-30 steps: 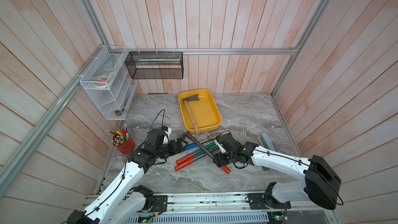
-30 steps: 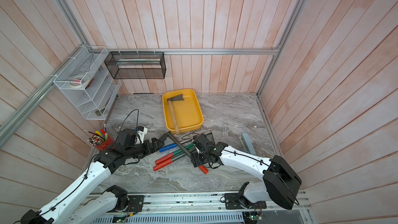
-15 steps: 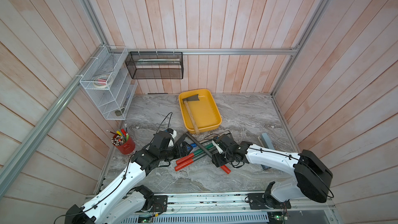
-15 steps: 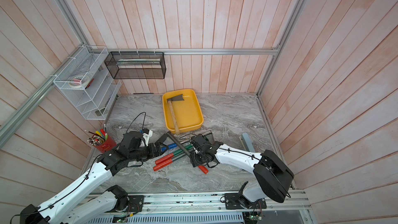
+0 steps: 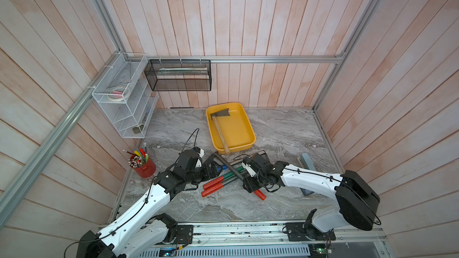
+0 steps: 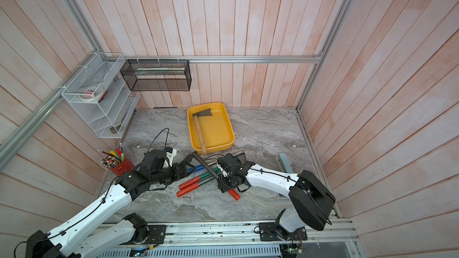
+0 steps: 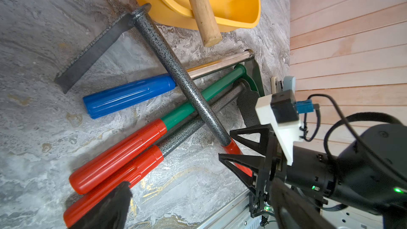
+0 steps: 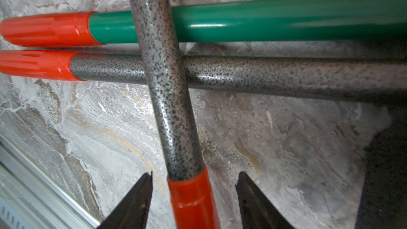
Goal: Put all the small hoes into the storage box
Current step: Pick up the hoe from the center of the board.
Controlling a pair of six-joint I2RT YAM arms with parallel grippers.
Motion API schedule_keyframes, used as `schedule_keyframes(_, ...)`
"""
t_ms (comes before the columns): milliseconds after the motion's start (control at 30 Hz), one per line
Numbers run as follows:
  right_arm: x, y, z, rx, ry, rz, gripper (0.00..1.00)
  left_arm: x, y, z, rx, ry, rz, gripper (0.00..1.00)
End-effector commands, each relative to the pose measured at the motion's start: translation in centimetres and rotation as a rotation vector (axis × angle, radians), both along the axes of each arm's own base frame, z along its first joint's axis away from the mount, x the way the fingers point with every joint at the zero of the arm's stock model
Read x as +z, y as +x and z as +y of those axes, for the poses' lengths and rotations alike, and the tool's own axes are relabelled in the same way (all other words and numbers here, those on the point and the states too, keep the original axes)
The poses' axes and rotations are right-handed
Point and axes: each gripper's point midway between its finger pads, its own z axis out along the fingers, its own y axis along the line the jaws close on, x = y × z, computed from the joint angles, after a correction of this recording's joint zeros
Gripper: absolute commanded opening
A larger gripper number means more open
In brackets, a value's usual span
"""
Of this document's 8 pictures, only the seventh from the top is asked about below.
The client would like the wooden handle hoe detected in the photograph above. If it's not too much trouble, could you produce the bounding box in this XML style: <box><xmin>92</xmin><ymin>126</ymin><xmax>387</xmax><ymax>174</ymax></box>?
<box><xmin>189</xmin><ymin>0</ymin><xmax>222</xmax><ymax>47</ymax></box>

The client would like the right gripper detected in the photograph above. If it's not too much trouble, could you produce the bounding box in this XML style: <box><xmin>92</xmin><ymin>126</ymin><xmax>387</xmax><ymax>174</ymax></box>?
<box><xmin>218</xmin><ymin>125</ymin><xmax>287</xmax><ymax>216</ymax></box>

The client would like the blue grey stapler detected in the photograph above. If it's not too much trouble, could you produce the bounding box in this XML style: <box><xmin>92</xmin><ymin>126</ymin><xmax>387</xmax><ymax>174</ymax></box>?
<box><xmin>270</xmin><ymin>76</ymin><xmax>296</xmax><ymax>94</ymax></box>

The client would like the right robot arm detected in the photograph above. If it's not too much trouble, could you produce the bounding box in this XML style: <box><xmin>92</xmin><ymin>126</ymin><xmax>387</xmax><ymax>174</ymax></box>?
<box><xmin>218</xmin><ymin>112</ymin><xmax>407</xmax><ymax>229</ymax></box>

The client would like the blue grip steel hoe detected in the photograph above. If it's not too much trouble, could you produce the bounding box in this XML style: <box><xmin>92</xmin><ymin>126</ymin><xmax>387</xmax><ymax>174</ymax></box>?
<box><xmin>83</xmin><ymin>49</ymin><xmax>254</xmax><ymax>119</ymax></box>

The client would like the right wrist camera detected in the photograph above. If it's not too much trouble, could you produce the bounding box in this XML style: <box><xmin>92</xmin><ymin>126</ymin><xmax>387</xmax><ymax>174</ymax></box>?
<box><xmin>255</xmin><ymin>90</ymin><xmax>319</xmax><ymax>166</ymax></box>

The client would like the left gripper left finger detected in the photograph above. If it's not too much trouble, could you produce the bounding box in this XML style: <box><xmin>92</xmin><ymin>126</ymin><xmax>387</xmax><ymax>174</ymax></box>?
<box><xmin>68</xmin><ymin>182</ymin><xmax>132</xmax><ymax>229</ymax></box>

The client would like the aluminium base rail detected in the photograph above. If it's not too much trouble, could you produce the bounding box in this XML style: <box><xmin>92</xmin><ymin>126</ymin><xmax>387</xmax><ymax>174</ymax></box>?
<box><xmin>197</xmin><ymin>191</ymin><xmax>383</xmax><ymax>229</ymax></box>

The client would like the green shaft red grip hoe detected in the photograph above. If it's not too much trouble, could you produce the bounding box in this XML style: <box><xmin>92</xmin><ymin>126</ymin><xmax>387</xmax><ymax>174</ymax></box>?
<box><xmin>69</xmin><ymin>59</ymin><xmax>264</xmax><ymax>195</ymax></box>

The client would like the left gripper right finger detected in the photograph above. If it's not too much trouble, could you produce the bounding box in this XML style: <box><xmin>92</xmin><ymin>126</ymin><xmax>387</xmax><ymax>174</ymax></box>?
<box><xmin>270</xmin><ymin>179</ymin><xmax>334</xmax><ymax>229</ymax></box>

